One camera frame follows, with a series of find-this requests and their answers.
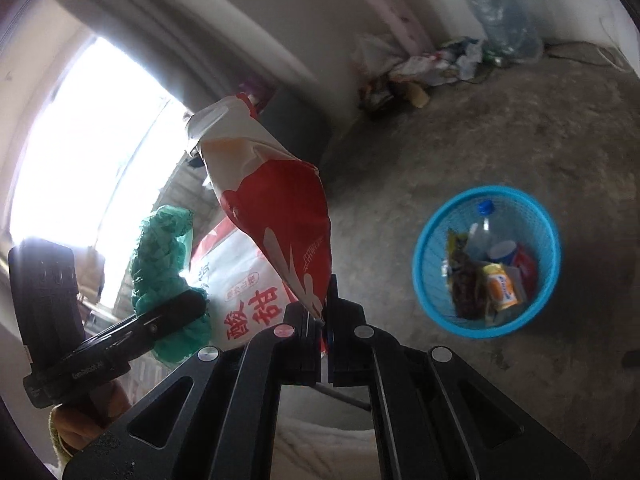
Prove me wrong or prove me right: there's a left hand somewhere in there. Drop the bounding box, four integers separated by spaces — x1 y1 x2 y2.
51 380 131 452

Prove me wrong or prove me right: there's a red and white snack bag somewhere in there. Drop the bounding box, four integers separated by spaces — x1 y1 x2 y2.
186 96 332 350

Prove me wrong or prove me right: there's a blue mesh trash basket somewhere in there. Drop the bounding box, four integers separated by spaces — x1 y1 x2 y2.
412 185 562 339

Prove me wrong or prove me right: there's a yellow Enaak snack packet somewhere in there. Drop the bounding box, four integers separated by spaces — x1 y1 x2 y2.
482 263 521 312

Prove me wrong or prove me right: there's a green plastic bag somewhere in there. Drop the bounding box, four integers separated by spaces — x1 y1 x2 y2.
130 205 212 367

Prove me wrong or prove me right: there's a large empty water jug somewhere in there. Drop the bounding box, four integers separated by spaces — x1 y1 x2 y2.
464 0 544 64

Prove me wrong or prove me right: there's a floor trash pile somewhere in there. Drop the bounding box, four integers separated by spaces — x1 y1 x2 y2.
352 35 506 116

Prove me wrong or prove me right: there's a clear Pepsi plastic bottle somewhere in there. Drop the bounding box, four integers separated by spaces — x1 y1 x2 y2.
465 200 495 261

